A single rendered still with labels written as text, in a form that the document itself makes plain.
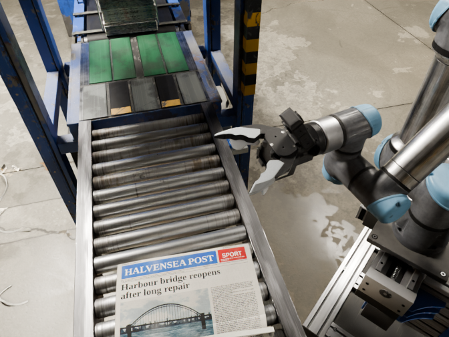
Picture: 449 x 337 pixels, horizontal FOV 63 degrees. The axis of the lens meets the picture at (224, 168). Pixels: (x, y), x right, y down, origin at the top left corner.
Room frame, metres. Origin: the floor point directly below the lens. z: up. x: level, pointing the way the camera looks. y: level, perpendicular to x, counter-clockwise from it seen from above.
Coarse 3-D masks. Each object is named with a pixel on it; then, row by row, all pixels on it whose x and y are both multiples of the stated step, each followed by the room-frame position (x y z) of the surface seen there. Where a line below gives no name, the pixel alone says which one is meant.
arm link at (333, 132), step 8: (312, 120) 0.60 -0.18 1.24; (320, 120) 0.59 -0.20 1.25; (328, 120) 0.59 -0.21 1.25; (336, 120) 0.59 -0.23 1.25; (328, 128) 0.57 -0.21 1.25; (336, 128) 0.57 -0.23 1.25; (328, 136) 0.55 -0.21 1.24; (336, 136) 0.56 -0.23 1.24; (328, 144) 0.54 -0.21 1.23; (336, 144) 0.55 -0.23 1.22
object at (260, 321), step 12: (216, 324) 0.26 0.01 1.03; (228, 324) 0.26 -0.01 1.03; (240, 324) 0.26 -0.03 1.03; (252, 324) 0.26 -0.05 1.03; (264, 324) 0.26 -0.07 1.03; (144, 336) 0.24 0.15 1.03; (156, 336) 0.24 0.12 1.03; (168, 336) 0.24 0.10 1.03; (180, 336) 0.24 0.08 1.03; (192, 336) 0.24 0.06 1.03; (240, 336) 0.24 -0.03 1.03; (252, 336) 0.24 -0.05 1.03; (264, 336) 0.24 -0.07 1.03
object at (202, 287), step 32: (192, 256) 0.40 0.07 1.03; (224, 256) 0.40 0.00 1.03; (128, 288) 0.33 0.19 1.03; (160, 288) 0.33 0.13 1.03; (192, 288) 0.33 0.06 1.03; (224, 288) 0.33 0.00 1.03; (256, 288) 0.33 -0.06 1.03; (128, 320) 0.27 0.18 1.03; (160, 320) 0.27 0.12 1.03; (192, 320) 0.27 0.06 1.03; (224, 320) 0.27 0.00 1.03
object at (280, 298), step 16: (208, 112) 1.21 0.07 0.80; (208, 128) 1.12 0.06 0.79; (224, 144) 1.02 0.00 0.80; (224, 160) 0.93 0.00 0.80; (240, 176) 0.85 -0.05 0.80; (240, 192) 0.78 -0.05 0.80; (240, 208) 0.72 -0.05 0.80; (240, 224) 0.69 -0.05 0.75; (256, 224) 0.65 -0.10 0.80; (256, 240) 0.60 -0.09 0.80; (256, 256) 0.54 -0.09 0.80; (272, 256) 0.54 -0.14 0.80; (272, 272) 0.49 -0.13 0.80; (272, 288) 0.45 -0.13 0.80; (272, 304) 0.41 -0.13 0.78; (288, 304) 0.40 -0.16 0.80; (288, 320) 0.36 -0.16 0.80; (288, 336) 0.32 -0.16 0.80; (304, 336) 0.32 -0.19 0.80
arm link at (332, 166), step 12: (324, 156) 0.63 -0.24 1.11; (336, 156) 0.59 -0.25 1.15; (348, 156) 0.58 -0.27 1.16; (360, 156) 0.59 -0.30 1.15; (324, 168) 0.61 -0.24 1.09; (336, 168) 0.58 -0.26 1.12; (348, 168) 0.56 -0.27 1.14; (360, 168) 0.55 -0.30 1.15; (336, 180) 0.58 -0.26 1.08; (348, 180) 0.54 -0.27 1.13
